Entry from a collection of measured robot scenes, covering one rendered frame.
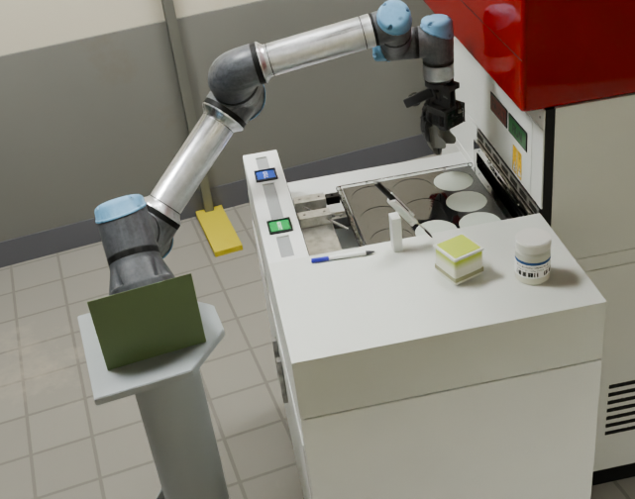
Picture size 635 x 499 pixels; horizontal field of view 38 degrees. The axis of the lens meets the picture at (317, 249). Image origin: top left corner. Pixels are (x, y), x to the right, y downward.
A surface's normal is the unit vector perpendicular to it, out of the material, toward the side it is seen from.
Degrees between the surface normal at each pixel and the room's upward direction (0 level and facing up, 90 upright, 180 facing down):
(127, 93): 90
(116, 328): 90
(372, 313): 0
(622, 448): 90
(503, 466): 90
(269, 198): 0
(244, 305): 0
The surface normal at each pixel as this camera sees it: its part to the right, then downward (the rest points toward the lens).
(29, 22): 0.32, 0.49
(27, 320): -0.11, -0.83
